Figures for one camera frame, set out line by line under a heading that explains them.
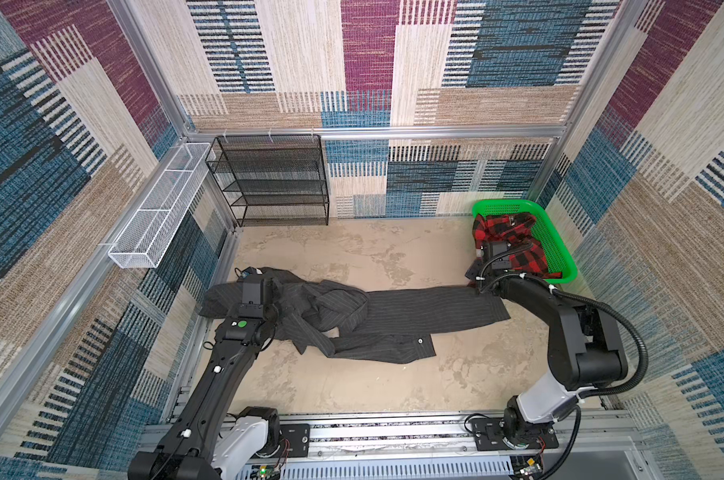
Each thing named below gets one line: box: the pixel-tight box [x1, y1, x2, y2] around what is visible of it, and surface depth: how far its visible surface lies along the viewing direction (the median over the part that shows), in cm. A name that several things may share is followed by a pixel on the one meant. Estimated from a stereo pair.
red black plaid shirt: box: [472, 212, 563, 278], surface depth 113 cm
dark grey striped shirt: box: [198, 267, 511, 364], surface depth 91 cm
